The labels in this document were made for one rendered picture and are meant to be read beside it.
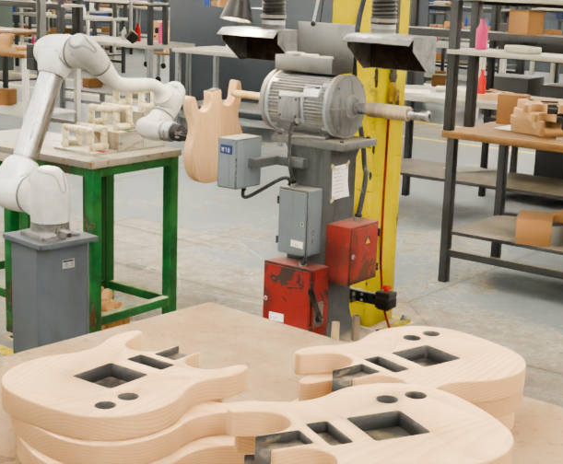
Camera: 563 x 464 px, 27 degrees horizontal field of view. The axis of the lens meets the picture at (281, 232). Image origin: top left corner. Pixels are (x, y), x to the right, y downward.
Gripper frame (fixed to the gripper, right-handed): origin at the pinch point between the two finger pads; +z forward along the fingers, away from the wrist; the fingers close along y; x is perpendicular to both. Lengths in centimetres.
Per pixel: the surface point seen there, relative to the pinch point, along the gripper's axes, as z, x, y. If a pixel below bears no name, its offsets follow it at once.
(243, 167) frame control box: 39.6, -1.6, 25.2
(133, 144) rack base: -51, -10, -4
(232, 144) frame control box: 37.5, 8.3, 28.9
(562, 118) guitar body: 60, -29, -228
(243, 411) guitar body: 214, 31, 236
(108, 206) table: -82, -48, -14
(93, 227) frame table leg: -40, -38, 35
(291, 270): 59, -42, 22
